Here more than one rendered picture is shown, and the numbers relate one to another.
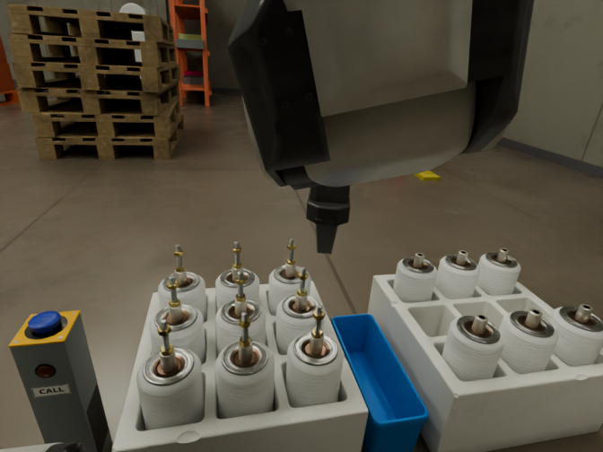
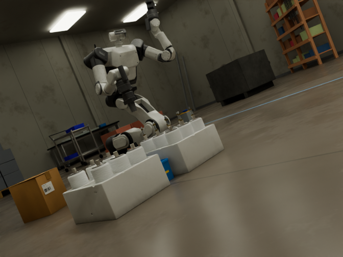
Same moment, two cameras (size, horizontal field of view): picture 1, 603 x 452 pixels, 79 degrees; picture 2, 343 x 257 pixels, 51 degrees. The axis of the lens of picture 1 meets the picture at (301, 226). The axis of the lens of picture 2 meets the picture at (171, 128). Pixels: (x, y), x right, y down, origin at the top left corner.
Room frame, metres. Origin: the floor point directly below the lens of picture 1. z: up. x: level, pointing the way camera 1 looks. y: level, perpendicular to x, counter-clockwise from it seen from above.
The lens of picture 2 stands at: (2.50, -1.12, 0.36)
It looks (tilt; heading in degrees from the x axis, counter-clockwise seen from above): 3 degrees down; 147
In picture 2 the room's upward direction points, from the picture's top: 23 degrees counter-clockwise
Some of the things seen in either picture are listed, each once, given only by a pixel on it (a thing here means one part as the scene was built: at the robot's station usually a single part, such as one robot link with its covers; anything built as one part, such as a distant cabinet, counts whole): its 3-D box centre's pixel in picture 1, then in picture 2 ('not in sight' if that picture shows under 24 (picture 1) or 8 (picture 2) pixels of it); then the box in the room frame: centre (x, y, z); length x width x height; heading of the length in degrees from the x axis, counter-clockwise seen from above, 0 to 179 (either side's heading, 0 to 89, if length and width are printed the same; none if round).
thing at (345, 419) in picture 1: (241, 373); (179, 152); (0.56, 0.11, 0.09); 0.39 x 0.39 x 0.18; 13
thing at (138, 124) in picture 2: not in sight; (135, 133); (-3.65, 2.00, 0.21); 1.17 x 0.80 x 0.43; 12
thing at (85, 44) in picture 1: (116, 82); not in sight; (3.01, 1.51, 0.45); 1.26 x 0.88 x 0.89; 14
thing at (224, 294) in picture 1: (238, 311); (189, 138); (0.68, 0.13, 0.16); 0.10 x 0.10 x 0.18
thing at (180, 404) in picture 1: (174, 406); not in sight; (0.42, 0.19, 0.16); 0.10 x 0.10 x 0.18
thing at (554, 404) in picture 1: (473, 344); (116, 188); (0.69, -0.43, 0.09); 0.39 x 0.39 x 0.18; 13
